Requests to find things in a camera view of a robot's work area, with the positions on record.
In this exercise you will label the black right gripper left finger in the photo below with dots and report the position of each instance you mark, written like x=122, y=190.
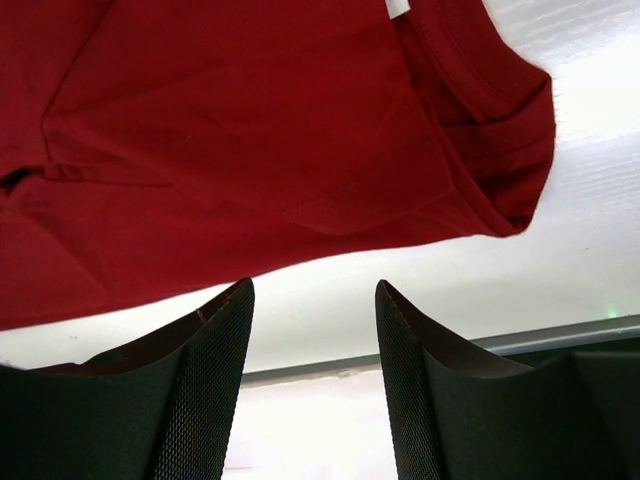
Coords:
x=158, y=407

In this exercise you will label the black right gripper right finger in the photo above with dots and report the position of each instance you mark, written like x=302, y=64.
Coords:
x=459, y=411

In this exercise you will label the dark red t shirt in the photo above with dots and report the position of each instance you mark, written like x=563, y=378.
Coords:
x=154, y=148

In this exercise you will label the white garment label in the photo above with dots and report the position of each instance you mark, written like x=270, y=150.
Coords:
x=397, y=8

